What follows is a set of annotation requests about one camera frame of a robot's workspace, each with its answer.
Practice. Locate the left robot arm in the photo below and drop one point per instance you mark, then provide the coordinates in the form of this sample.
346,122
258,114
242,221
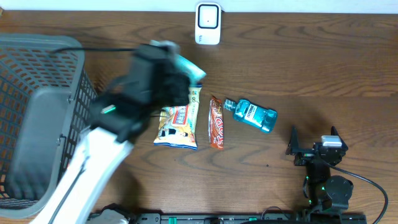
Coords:
118,117

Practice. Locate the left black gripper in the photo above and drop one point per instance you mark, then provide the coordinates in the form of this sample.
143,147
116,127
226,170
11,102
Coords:
174,83

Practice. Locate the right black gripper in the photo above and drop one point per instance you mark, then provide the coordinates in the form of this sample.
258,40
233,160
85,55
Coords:
293,149

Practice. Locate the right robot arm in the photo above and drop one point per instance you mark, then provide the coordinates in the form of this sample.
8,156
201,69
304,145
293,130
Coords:
328,195

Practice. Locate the white barcode scanner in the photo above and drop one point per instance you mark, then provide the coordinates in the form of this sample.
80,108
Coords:
208,23

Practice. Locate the grey plastic basket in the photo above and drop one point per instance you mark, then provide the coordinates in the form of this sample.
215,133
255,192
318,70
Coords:
45,98

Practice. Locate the light green wipes packet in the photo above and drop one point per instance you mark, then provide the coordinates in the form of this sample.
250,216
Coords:
193,72

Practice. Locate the blue mouthwash bottle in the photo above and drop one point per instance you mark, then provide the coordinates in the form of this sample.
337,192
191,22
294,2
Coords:
251,114

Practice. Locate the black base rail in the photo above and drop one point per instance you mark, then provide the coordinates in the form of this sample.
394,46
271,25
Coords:
111,216

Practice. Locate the yellow snack bag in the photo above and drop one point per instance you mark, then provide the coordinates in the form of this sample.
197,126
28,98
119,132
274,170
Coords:
177,124

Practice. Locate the orange chocolate bar wrapper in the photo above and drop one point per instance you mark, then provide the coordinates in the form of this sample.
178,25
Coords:
215,124

